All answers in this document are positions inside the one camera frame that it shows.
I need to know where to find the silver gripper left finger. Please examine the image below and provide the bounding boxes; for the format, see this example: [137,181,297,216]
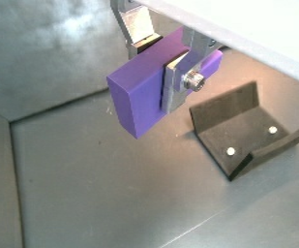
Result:
[109,0,161,59]

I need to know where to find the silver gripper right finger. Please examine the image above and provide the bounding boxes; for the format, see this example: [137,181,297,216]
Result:
[161,26,217,113]

